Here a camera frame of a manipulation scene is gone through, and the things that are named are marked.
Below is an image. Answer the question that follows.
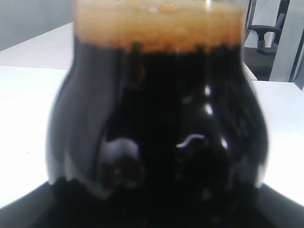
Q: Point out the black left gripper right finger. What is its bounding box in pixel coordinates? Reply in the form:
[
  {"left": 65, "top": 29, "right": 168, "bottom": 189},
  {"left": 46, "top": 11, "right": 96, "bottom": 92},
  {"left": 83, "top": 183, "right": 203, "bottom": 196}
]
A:
[{"left": 159, "top": 185, "right": 304, "bottom": 228}]

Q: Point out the black office chair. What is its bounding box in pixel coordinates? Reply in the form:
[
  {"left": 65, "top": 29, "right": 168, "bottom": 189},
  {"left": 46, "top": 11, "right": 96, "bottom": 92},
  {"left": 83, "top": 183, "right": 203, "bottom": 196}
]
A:
[{"left": 248, "top": 14, "right": 285, "bottom": 55}]

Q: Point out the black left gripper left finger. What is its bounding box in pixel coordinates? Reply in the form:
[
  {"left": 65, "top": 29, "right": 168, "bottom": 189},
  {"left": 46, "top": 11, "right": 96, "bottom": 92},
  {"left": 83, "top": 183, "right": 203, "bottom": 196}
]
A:
[{"left": 0, "top": 181, "right": 152, "bottom": 228}]

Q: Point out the dark soy sauce bottle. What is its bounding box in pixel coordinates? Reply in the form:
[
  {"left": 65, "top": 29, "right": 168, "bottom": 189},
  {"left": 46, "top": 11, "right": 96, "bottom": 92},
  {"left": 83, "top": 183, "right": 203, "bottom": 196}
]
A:
[{"left": 46, "top": 0, "right": 268, "bottom": 201}]

